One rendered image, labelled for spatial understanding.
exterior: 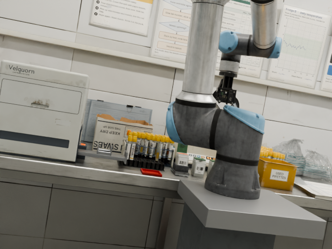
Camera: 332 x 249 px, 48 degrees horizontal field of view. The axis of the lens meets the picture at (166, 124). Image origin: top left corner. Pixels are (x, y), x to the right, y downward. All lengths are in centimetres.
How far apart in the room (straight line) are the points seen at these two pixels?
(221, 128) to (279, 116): 118
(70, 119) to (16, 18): 83
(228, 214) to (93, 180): 58
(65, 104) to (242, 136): 60
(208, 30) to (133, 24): 98
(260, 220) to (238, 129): 24
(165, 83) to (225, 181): 104
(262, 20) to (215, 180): 49
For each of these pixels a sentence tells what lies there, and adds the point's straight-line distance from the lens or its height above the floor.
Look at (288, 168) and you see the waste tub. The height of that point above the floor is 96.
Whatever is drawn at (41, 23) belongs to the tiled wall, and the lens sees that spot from 195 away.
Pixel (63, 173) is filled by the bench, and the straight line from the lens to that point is 126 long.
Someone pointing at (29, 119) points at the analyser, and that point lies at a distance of 129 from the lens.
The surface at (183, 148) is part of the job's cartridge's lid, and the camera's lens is 142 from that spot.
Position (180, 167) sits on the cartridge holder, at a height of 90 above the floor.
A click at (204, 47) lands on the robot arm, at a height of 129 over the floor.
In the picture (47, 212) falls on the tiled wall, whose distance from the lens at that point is 202.
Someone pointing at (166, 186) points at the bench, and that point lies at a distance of 129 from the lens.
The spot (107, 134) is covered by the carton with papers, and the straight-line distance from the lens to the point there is 157.
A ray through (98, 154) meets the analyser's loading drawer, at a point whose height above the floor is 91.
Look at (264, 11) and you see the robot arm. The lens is 113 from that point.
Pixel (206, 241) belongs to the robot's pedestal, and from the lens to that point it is 97.
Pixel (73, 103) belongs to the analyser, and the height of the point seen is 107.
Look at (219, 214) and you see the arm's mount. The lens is 84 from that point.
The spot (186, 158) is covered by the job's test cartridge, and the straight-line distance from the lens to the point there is 138.
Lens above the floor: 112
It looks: 3 degrees down
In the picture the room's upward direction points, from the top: 10 degrees clockwise
